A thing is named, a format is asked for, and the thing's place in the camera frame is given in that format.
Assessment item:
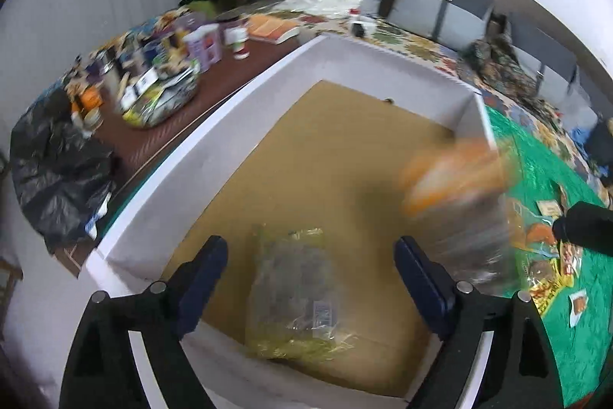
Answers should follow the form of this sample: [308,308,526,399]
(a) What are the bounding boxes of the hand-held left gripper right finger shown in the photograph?
[393,235,563,409]

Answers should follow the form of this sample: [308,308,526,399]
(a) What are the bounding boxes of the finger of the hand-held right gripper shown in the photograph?
[552,200,613,255]

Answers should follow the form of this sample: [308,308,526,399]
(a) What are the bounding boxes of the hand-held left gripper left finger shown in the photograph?
[57,235,229,409]

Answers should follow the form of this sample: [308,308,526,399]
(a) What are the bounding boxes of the clear yellow-edged snack packet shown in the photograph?
[244,224,357,362]

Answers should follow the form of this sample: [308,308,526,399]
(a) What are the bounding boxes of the orange clear snack packet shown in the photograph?
[400,138,520,295]

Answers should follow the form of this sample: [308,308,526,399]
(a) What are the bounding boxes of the white box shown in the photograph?
[84,33,499,409]

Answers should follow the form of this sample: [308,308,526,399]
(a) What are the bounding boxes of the green mat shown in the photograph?
[481,102,613,407]

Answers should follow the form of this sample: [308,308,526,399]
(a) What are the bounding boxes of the camouflage cloth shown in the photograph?
[462,30,559,113]

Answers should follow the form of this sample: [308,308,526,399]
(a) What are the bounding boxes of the black plastic bag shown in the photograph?
[10,90,116,254]

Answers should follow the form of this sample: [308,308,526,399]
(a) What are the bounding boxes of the silver foil snack bag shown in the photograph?
[120,64,200,129]

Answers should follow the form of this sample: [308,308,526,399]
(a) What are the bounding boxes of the purple box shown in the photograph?
[184,24,223,72]

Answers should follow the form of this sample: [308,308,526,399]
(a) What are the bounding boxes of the cluster of bottles and jars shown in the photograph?
[64,7,202,127]

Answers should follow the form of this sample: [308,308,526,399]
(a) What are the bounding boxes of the white jar red label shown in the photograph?
[225,28,251,60]

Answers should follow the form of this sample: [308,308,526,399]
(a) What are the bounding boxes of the orange book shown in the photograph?
[246,15,303,46]

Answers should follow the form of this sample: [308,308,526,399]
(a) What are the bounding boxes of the small black white bottle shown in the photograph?
[349,9,375,38]

